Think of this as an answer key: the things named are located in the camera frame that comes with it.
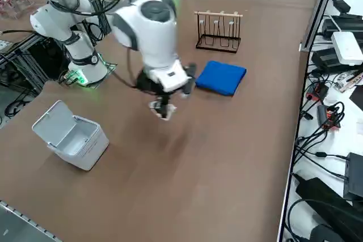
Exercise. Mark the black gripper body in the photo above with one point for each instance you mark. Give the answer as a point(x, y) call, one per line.
point(147, 83)

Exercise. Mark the white tissue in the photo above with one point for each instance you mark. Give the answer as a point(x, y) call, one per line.
point(171, 109)

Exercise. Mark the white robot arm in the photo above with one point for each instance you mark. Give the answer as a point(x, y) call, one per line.
point(153, 40)

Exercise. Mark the small grey lidded trash bin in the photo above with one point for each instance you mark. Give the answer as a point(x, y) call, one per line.
point(82, 151)

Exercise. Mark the black wrist attachment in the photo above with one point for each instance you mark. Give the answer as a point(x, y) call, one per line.
point(189, 80)

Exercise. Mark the folded blue towel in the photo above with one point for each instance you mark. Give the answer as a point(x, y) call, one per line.
point(221, 77)

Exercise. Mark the red and black connector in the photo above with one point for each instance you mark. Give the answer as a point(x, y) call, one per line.
point(317, 91)

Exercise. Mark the black adapter with orange plugs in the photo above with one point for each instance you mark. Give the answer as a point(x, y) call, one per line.
point(330, 118)

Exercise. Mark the colourful printed packet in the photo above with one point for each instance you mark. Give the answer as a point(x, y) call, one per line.
point(350, 82)

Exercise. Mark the white flat router box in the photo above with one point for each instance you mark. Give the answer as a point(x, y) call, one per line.
point(347, 48)

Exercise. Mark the small black charger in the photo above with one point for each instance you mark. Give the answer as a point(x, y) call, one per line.
point(341, 5)

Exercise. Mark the black rectangular box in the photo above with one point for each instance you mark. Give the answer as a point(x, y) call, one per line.
point(354, 176)

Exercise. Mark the dark arm base plate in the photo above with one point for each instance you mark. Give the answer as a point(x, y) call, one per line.
point(111, 65)

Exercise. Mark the black equipment frame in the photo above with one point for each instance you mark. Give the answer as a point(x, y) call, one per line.
point(42, 55)

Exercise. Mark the aluminium rail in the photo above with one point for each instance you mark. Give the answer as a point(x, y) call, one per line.
point(25, 219)

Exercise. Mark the aluminium frame post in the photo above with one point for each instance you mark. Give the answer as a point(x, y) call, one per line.
point(320, 9)

